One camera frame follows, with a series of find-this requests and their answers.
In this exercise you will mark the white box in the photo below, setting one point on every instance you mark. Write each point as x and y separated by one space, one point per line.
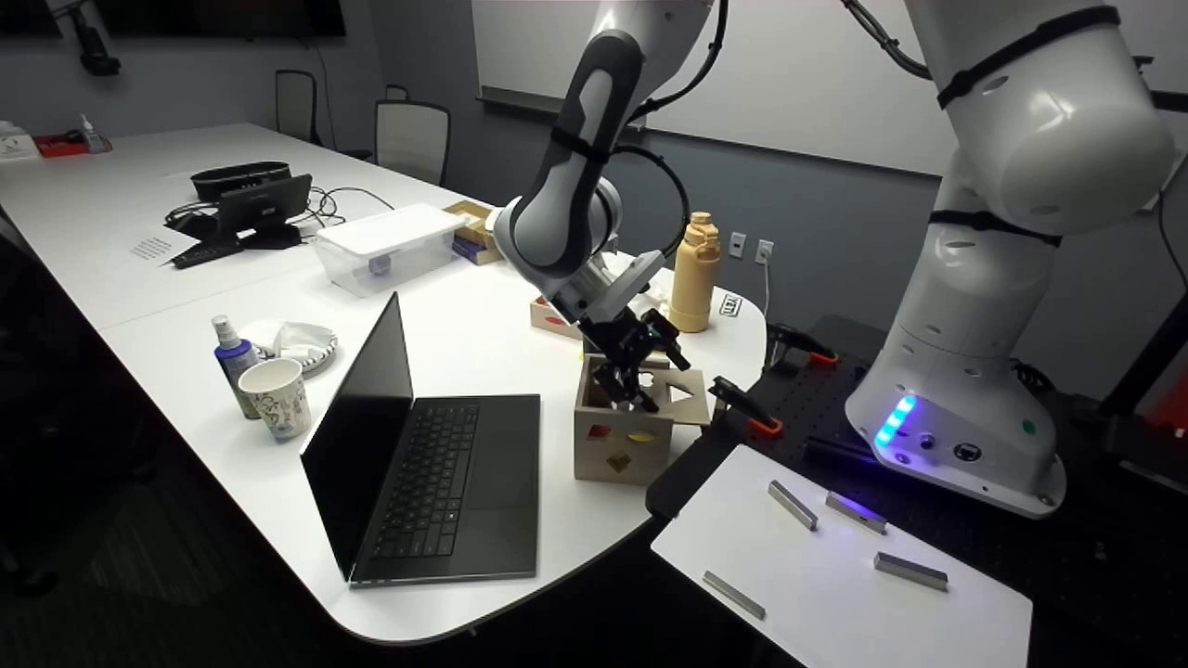
17 144

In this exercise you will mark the wooden box lid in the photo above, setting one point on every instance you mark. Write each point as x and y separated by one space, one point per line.
685 394

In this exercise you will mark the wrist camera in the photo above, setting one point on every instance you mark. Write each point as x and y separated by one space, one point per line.
670 340

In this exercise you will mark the grey metal bar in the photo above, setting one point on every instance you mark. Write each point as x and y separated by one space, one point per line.
910 571
733 595
855 512
793 505

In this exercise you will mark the black laptop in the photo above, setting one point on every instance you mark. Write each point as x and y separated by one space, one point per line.
445 492

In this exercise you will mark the patterned paper cup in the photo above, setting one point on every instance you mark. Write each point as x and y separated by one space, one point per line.
278 401

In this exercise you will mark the tan water bottle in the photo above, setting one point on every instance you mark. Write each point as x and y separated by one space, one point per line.
693 278

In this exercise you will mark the small clear bottle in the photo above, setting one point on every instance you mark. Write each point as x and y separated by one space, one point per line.
91 135

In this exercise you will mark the clear plastic container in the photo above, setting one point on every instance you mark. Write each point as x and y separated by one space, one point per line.
390 249

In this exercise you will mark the office chair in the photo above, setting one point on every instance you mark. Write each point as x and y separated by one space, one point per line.
412 141
397 93
297 104

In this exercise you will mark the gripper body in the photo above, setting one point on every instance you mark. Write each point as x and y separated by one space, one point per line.
614 336

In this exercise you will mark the printed paper sheet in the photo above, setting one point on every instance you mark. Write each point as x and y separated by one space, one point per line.
151 248

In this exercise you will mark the wooden tray with red shape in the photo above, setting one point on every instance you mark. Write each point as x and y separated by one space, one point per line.
553 320

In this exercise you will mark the black clamp with orange tips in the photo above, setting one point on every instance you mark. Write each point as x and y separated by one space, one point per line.
742 404
800 341

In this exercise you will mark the whiteboard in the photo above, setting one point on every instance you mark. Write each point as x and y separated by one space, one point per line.
798 74

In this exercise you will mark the wall socket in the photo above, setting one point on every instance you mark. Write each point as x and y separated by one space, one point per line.
764 252
737 245

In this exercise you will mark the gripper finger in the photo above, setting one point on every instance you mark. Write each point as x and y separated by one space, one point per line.
608 382
646 391

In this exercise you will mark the white board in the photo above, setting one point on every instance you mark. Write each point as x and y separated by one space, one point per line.
835 594

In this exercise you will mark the blue spray bottle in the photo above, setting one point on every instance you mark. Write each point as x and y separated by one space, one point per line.
234 362

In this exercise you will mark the black remote control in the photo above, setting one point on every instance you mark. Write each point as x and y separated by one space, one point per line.
206 252

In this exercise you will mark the wooden shape sorter box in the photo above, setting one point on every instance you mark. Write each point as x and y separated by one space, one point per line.
622 450

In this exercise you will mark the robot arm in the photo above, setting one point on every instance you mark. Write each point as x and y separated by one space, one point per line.
1012 306

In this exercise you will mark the camera on mount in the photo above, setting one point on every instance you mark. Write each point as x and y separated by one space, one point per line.
96 51

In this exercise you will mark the plate with white tissue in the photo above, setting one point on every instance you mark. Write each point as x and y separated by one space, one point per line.
297 341

